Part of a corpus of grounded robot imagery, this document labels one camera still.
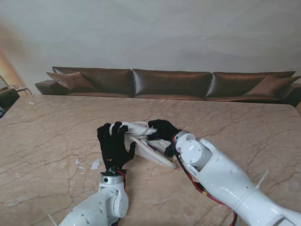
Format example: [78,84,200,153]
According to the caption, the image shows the red black right arm cable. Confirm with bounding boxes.
[175,156,238,226]

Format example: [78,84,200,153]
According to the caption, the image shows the brown sofa pillow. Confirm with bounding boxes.
[46,72,98,92]
[243,75,301,97]

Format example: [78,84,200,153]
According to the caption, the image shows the dark armchair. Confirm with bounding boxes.
[0,88,21,111]

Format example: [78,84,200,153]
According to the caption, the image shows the red black left arm cable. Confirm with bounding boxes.
[116,168,128,195]

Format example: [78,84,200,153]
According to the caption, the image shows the cream white cosmetics bag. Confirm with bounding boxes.
[110,121,177,170]

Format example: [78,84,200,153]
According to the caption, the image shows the red black arm cable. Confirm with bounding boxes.
[175,156,238,226]
[116,168,128,195]

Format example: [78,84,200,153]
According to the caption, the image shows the white zip tie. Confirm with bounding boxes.
[255,169,269,190]
[47,213,59,226]

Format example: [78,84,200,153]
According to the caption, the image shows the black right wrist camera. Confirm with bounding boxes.
[164,145,176,158]

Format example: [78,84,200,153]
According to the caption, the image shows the brown leather sofa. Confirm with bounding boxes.
[35,66,301,106]

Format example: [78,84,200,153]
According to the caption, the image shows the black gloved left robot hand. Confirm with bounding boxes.
[97,121,137,171]

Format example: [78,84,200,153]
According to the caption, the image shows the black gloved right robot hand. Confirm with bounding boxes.
[147,119,182,142]

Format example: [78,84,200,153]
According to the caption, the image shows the light wooden side table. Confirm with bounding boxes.
[14,83,32,96]

